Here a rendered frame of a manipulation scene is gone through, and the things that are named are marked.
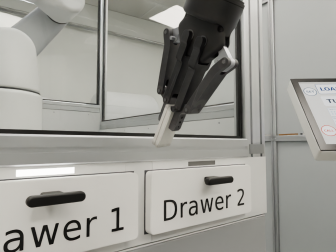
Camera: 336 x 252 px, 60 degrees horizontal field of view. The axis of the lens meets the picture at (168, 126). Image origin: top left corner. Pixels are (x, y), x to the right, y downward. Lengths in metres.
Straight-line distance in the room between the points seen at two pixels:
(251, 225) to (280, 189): 1.40
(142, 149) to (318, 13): 1.77
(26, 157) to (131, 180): 0.16
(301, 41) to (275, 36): 0.21
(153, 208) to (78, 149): 0.17
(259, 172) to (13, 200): 0.57
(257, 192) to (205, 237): 0.20
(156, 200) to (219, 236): 0.21
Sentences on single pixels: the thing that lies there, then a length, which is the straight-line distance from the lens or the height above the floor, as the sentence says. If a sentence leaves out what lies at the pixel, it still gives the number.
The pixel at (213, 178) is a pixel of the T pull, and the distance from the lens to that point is 0.57.
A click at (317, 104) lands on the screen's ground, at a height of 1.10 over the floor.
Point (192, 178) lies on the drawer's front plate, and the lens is 0.58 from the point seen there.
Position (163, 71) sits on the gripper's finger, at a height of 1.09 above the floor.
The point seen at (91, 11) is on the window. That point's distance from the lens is 0.55.
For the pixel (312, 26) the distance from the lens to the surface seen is 2.14.
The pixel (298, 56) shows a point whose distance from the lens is 2.13.
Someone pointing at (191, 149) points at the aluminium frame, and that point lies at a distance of 0.61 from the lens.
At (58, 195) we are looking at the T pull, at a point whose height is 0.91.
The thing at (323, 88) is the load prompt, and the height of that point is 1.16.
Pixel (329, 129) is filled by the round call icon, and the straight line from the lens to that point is 0.94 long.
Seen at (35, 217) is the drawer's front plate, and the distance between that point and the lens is 0.45.
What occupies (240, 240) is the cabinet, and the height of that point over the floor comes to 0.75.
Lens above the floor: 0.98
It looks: 4 degrees up
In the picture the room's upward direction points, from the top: straight up
